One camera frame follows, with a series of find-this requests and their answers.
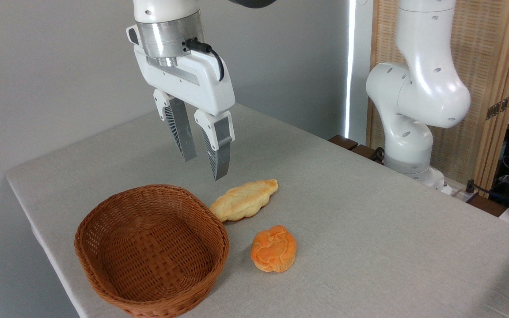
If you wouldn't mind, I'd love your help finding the grey tablecloth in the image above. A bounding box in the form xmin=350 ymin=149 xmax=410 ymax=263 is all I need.
xmin=6 ymin=102 xmax=509 ymax=318

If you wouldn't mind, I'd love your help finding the dark metal screen hinge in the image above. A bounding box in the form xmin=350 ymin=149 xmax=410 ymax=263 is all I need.
xmin=486 ymin=94 xmax=509 ymax=121

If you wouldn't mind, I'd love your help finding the long pale braided bread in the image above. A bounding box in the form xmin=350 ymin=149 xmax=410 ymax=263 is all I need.
xmin=209 ymin=179 xmax=279 ymax=222

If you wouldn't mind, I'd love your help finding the round orange braided bread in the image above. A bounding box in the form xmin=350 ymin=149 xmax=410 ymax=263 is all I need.
xmin=250 ymin=225 xmax=297 ymax=273

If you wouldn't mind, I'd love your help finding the dark brown wooden block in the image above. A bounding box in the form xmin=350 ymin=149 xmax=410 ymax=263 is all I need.
xmin=328 ymin=135 xmax=359 ymax=151
xmin=351 ymin=144 xmax=384 ymax=165

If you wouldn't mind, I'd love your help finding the black floor cable with plug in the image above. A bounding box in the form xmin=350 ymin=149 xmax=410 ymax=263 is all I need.
xmin=464 ymin=179 xmax=509 ymax=208

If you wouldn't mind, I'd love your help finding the bamboo folding screen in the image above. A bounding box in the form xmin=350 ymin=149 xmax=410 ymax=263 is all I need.
xmin=366 ymin=0 xmax=509 ymax=193

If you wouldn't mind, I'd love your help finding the brown woven wicker basket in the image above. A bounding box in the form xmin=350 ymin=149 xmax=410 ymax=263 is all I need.
xmin=74 ymin=184 xmax=230 ymax=318

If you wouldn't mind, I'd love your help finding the vertical white light strip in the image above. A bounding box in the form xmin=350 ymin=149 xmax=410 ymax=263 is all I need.
xmin=344 ymin=0 xmax=357 ymax=140

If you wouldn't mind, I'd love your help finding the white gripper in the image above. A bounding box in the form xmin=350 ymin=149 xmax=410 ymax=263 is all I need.
xmin=133 ymin=44 xmax=236 ymax=182

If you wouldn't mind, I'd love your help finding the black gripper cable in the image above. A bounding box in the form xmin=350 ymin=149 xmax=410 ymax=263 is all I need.
xmin=184 ymin=39 xmax=226 ymax=83

